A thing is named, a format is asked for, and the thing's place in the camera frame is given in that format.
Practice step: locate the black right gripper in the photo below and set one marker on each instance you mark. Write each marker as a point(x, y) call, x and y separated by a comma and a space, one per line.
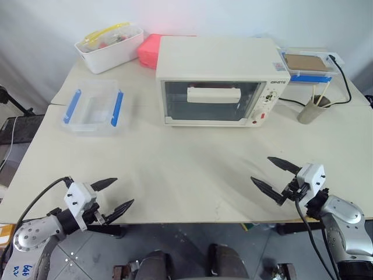
point(295, 191)

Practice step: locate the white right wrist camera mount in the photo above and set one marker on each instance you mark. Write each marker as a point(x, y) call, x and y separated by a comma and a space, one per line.
point(311, 181)

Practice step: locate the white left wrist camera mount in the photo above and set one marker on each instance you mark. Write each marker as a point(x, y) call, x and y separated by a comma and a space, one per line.
point(79, 201)

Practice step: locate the black side table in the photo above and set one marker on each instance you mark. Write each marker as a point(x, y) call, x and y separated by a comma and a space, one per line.
point(20, 137)

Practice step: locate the clear lidded container blue clips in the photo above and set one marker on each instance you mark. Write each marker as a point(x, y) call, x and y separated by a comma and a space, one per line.
point(311, 76)

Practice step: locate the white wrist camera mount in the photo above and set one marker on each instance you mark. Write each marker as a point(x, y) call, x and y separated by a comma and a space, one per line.
point(311, 181)
point(79, 201)

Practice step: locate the empty clear container blue clips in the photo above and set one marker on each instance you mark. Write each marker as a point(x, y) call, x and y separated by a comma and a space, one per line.
point(91, 112)

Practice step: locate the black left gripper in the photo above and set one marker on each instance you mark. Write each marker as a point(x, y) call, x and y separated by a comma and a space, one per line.
point(92, 214)

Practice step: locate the yellow-edged clear zip bag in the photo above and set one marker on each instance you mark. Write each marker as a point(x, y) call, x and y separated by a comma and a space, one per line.
point(100, 31)

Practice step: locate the grey cup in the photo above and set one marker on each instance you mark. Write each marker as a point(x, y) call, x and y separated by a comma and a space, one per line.
point(310, 113)

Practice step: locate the red rocker power switch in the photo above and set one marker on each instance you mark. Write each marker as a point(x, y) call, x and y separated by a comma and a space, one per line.
point(262, 116)

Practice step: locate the round oven dial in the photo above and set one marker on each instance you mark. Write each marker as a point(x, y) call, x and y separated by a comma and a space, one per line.
point(272, 96)

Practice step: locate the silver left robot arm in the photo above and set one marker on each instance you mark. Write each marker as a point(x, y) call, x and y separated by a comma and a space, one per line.
point(32, 236)

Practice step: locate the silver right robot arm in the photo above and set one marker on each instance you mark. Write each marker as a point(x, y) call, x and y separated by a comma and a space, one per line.
point(344, 221)

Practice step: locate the white plastic storage bin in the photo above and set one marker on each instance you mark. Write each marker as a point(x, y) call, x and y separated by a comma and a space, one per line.
point(112, 55)

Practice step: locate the wooden chopstick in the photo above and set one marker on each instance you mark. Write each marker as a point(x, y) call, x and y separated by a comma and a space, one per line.
point(314, 93)
point(324, 93)

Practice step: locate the dark rounded shape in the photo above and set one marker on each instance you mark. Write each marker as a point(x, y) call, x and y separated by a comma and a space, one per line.
point(153, 265)
point(228, 262)

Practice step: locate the white toaster oven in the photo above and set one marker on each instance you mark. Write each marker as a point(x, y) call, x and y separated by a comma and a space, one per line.
point(215, 61)

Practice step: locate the pink box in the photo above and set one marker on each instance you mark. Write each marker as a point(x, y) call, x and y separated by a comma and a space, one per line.
point(148, 51)

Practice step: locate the brown cardboard sheet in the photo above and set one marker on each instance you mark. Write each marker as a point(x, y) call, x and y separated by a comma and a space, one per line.
point(306, 62)

